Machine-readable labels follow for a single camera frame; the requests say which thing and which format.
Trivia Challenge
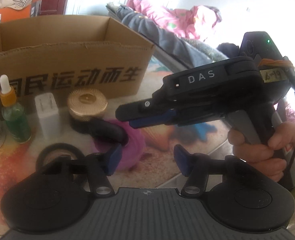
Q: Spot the pink plastic lid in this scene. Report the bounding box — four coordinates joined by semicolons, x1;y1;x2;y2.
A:
93;119;145;171

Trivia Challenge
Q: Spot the green dropper bottle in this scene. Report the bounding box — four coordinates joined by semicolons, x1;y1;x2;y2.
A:
0;74;32;143

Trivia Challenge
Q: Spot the gold lidded dark jar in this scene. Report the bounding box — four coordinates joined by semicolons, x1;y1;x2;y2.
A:
67;88;107;134

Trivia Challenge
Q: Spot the large brown cardboard box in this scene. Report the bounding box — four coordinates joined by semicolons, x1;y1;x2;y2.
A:
0;15;154;100

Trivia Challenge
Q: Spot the person's right hand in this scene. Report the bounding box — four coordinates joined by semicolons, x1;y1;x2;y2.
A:
228;122;295;182

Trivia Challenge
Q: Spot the small black case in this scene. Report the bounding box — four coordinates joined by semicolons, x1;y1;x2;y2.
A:
88;118;129;145

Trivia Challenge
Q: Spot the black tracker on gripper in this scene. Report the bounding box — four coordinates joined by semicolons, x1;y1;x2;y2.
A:
239;31;295;83

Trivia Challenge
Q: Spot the pink floral blanket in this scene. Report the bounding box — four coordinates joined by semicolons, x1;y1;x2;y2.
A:
126;0;222;41

